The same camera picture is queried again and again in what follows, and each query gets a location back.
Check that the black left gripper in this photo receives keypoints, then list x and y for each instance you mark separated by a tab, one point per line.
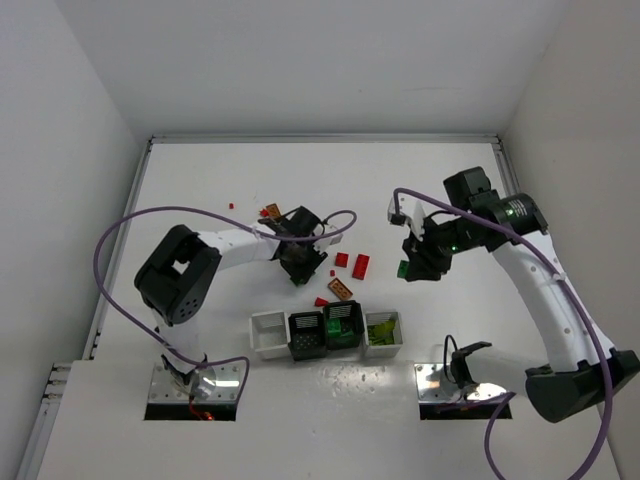
298	262

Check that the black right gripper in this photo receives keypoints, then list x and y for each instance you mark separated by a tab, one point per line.
420	257

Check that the orange brown lego brick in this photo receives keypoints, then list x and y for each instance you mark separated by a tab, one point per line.
273	211

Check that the lime square lego brick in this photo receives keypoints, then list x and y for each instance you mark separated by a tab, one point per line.
382	334

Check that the green small lego brick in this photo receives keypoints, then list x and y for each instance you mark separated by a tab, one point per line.
402	269

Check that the green upside-down lego brick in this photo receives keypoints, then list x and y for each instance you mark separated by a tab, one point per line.
334	328

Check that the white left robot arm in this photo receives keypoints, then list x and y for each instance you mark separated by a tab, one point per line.
174	281

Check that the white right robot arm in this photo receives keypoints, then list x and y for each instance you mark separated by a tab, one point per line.
582	366

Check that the red slope lego piece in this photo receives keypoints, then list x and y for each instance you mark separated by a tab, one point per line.
321	301

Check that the red square lego brick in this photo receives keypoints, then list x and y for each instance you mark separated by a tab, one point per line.
341	259

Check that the black bin left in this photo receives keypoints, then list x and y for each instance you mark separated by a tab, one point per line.
307	336

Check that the black bin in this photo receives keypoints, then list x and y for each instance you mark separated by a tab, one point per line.
350	314
307	336

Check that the red rectangular lego brick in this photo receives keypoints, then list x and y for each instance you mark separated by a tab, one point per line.
360	266

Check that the black bin right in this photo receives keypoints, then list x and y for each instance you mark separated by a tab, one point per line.
350	314

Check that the white bin far left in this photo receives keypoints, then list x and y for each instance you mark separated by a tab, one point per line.
270	335

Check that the white bin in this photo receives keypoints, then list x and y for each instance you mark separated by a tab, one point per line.
270	335
384	352

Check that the white bin far right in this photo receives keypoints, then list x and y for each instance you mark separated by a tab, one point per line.
384	352

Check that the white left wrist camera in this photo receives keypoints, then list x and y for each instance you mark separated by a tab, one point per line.
330	242

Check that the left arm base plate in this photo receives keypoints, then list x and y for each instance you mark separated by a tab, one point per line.
218	385

